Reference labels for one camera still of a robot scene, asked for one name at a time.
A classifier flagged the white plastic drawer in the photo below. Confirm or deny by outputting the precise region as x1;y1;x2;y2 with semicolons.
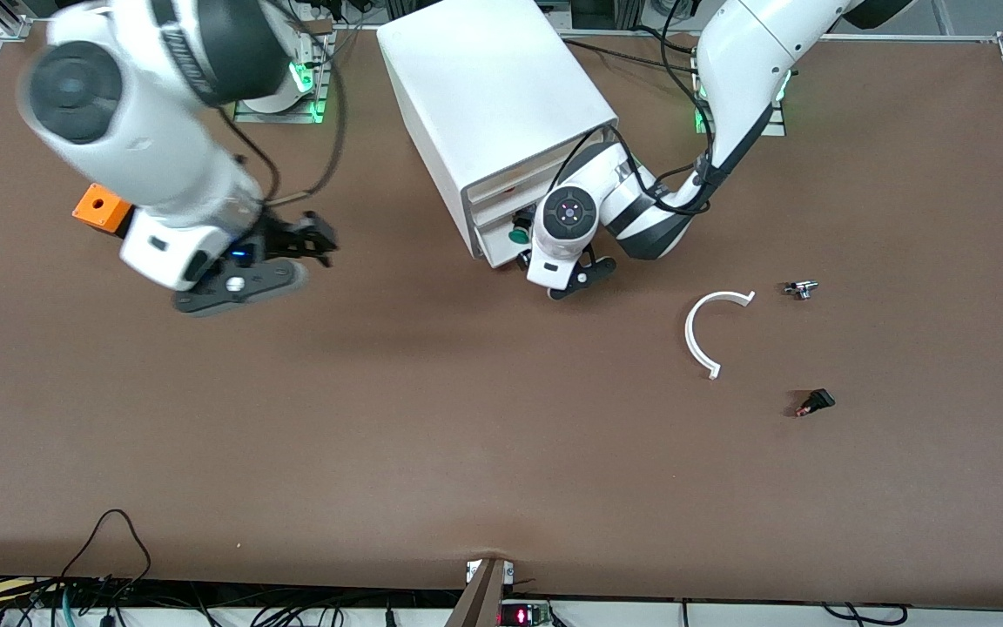
465;139;594;204
469;177;555;230
476;212;548;269

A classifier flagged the white drawer cabinet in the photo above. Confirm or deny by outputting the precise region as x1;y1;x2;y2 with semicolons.
377;0;621;268

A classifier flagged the orange box with black base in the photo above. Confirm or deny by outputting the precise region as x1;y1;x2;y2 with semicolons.
71;182;136;239

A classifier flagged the brown wooden strut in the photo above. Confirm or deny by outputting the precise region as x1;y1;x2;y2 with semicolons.
444;557;508;627

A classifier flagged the small red LED device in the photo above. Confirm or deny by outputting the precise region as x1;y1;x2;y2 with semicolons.
498;600;552;627

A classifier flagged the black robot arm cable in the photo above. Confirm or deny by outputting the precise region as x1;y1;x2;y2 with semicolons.
554;0;717;219
217;24;348;207

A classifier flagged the white half-ring clamp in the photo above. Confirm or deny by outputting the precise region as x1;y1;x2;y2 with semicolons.
683;289;757;381

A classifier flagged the black cable on table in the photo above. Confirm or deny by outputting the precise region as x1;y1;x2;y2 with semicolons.
557;37;699;78
635;24;699;56

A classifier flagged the black square push button switch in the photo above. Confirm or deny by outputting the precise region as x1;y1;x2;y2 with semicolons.
792;388;837;420

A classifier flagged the looped black cable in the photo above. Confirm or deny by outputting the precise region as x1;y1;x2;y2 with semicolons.
60;509;153;582

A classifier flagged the black cable under table edge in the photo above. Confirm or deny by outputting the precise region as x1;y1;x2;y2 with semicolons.
822;602;909;627

